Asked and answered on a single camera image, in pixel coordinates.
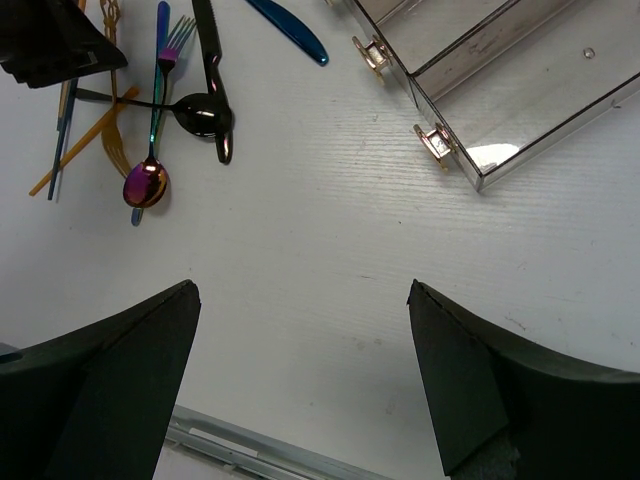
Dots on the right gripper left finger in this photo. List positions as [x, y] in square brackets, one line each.
[96, 403]

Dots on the black knife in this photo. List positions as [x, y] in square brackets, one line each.
[212, 55]

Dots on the clear four-compartment organizer tray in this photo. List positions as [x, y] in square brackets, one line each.
[499, 82]

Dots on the aluminium table rail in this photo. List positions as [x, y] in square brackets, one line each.
[254, 453]

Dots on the iridescent fork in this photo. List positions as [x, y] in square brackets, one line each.
[178, 35]

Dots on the black spoon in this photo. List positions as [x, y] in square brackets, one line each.
[198, 113]

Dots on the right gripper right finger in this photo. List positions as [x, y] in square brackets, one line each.
[504, 407]

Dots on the ornate gold fork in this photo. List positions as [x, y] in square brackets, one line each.
[111, 15]

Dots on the orange chopstick diagonal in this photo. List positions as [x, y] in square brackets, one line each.
[82, 142]

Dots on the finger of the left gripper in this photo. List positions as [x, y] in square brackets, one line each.
[44, 43]

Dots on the dark blue chopstick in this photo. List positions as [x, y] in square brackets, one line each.
[68, 97]

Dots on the blue knife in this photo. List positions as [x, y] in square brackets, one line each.
[293, 28]

